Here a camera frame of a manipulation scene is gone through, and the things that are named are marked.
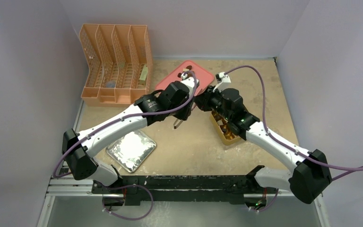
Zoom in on gold chocolate box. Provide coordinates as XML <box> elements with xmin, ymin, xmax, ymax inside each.
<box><xmin>209</xmin><ymin>111</ymin><xmax>241</xmax><ymax>146</ymax></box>

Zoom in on pink tongs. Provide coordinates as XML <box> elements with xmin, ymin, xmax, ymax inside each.
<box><xmin>173</xmin><ymin>119</ymin><xmax>183</xmax><ymax>129</ymax></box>

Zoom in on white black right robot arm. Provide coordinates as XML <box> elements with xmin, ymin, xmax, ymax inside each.
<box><xmin>194</xmin><ymin>86</ymin><xmax>332</xmax><ymax>204</ymax></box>

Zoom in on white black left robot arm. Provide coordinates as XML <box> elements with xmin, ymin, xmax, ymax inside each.
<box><xmin>61</xmin><ymin>78</ymin><xmax>199</xmax><ymax>193</ymax></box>

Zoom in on pink plastic tray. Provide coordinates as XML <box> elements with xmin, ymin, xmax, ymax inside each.
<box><xmin>155</xmin><ymin>60</ymin><xmax>215</xmax><ymax>96</ymax></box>

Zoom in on green eraser block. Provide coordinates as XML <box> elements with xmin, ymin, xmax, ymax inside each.
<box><xmin>138</xmin><ymin>64</ymin><xmax>148</xmax><ymax>86</ymax></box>

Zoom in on orange plastic file organizer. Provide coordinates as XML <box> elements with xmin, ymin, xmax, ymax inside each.
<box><xmin>79</xmin><ymin>24</ymin><xmax>154</xmax><ymax>107</ymax></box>

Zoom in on silver foil tray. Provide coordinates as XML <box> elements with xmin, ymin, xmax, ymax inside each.
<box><xmin>105</xmin><ymin>130</ymin><xmax>156</xmax><ymax>173</ymax></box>

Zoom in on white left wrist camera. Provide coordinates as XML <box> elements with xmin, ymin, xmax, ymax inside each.
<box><xmin>181</xmin><ymin>71</ymin><xmax>199</xmax><ymax>93</ymax></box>

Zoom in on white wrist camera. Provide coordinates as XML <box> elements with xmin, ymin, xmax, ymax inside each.
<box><xmin>181</xmin><ymin>71</ymin><xmax>199</xmax><ymax>93</ymax></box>
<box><xmin>213</xmin><ymin>72</ymin><xmax>231</xmax><ymax>92</ymax></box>

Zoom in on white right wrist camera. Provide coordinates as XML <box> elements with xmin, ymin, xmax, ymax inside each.
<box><xmin>213</xmin><ymin>72</ymin><xmax>231</xmax><ymax>92</ymax></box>

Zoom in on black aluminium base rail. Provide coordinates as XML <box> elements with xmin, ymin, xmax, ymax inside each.
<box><xmin>45</xmin><ymin>175</ymin><xmax>298</xmax><ymax>208</ymax></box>

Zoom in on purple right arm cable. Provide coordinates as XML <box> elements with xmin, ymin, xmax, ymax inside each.
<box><xmin>225</xmin><ymin>65</ymin><xmax>363</xmax><ymax>214</ymax></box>

